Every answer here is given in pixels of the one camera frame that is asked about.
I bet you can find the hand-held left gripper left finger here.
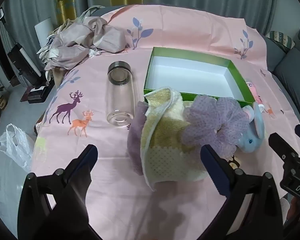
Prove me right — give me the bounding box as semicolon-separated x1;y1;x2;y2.
17;144;100;240

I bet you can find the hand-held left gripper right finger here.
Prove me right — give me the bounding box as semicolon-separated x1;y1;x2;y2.
200;145;283;240

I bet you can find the blue plush toy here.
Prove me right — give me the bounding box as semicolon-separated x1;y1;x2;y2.
236;102;265;153

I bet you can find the purple mesh scrunchie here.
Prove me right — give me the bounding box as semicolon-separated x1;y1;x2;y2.
182;95;250;159

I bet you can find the yellow white towel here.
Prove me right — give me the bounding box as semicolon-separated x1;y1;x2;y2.
140;86;215;192

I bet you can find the purple plush cloth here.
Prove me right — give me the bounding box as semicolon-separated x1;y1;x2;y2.
127;101;149;175

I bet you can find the green cardboard box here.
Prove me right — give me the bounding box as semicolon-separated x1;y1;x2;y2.
143;46;257;105

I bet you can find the grey sofa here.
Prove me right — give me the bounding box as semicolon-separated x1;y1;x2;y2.
262;25;300;135

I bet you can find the pink bottle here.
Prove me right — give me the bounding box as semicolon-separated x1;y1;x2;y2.
245;79;264;110

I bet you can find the clear glass bottle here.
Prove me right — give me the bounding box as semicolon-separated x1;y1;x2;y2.
106;60;135;127

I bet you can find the white plastic bag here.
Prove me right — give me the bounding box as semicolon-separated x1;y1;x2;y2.
0;124;35;174

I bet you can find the dark wooden base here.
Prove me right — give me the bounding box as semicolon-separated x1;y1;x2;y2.
21;85;53;104

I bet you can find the patterned cushion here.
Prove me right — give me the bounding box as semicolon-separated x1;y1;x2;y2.
266;30;295;50

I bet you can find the crumpled beige cloth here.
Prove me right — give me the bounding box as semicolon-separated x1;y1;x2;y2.
37;6;127;72

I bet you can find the black stand with silver bar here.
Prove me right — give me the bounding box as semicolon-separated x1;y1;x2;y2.
7;42;44;85

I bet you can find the pink deer print bedsheet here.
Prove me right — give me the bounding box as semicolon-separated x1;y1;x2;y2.
31;4;300;240

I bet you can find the yellow patterned curtain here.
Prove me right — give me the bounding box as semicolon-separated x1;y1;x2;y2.
52;0;143;28

